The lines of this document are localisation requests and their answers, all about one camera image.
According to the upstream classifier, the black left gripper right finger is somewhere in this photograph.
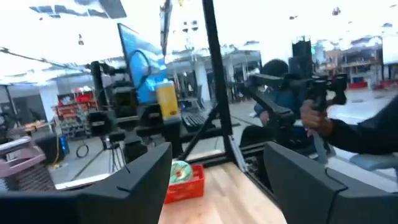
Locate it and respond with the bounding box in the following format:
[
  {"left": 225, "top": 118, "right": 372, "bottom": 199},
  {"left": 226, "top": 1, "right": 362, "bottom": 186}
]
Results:
[{"left": 262, "top": 141, "right": 383, "bottom": 224}]

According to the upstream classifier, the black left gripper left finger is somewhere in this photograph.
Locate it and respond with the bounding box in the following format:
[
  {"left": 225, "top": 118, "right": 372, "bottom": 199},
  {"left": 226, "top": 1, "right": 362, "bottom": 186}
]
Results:
[{"left": 76, "top": 141, "right": 174, "bottom": 224}]

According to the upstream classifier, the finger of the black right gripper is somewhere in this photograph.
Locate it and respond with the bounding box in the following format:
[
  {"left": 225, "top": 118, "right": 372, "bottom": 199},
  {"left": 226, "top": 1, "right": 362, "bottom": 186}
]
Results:
[{"left": 162, "top": 115, "right": 185, "bottom": 156}]

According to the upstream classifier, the green frosted toy donut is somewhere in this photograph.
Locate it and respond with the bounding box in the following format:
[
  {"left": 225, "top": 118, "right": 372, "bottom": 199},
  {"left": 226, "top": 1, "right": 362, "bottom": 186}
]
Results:
[{"left": 169, "top": 160, "right": 194, "bottom": 185}]

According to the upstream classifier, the person's forearm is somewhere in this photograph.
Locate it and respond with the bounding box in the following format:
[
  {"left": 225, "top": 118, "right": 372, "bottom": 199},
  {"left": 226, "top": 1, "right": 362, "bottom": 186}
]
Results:
[{"left": 326, "top": 95, "right": 398, "bottom": 156}]

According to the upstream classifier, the black keyboard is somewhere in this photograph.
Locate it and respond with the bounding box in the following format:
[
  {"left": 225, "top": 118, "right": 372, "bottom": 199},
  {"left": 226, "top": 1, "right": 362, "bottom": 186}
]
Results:
[{"left": 182, "top": 113, "right": 215, "bottom": 131}]

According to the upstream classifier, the black tripod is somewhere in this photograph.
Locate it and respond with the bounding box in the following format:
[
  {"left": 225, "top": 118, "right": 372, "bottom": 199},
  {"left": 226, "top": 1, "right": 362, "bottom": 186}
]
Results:
[{"left": 101, "top": 135, "right": 128, "bottom": 174}]

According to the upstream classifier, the red plastic basket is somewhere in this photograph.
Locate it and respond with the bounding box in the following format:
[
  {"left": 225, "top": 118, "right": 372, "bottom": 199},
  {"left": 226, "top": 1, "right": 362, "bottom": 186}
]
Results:
[{"left": 164, "top": 164, "right": 206, "bottom": 205}]

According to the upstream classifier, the monitor with blue screen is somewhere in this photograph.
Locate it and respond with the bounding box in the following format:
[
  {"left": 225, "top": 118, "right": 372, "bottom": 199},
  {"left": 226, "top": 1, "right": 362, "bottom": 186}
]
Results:
[{"left": 117, "top": 22, "right": 169, "bottom": 105}]

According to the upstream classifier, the red storage shelf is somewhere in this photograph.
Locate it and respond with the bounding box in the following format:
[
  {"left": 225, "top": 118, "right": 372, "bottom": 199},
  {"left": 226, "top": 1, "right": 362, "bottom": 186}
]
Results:
[{"left": 54, "top": 86, "right": 97, "bottom": 139}]

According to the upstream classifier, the person's hand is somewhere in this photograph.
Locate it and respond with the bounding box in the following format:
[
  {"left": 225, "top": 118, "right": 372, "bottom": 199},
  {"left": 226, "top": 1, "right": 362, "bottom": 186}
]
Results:
[{"left": 300, "top": 99, "right": 334, "bottom": 138}]

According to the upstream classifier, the blue chair seat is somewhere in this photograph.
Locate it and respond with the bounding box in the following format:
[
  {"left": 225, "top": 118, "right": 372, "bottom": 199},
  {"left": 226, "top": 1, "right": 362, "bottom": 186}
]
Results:
[{"left": 349, "top": 153, "right": 398, "bottom": 172}]

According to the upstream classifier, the black computer tower blue light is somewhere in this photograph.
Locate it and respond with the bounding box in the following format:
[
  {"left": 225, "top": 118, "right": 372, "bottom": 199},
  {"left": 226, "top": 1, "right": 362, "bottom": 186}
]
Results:
[{"left": 32, "top": 133, "right": 71, "bottom": 166}]

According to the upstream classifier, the person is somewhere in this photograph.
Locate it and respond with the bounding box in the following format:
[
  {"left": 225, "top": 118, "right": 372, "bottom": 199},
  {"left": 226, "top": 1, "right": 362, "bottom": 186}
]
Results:
[{"left": 239, "top": 58, "right": 312, "bottom": 147}]

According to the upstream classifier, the black table edge rail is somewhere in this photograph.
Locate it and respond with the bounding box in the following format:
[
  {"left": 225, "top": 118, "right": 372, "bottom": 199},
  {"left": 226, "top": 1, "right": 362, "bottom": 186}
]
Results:
[{"left": 229, "top": 142, "right": 280, "bottom": 203}]

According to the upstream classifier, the black aluminium rig frame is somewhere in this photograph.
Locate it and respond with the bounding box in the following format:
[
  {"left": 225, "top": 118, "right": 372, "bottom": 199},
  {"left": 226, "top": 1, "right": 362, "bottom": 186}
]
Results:
[{"left": 177, "top": 0, "right": 249, "bottom": 174}]

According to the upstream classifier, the metal box grater pink handle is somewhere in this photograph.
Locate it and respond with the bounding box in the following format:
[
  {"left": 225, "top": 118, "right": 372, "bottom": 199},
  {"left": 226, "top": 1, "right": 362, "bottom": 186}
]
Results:
[{"left": 0, "top": 136, "right": 57, "bottom": 192}]

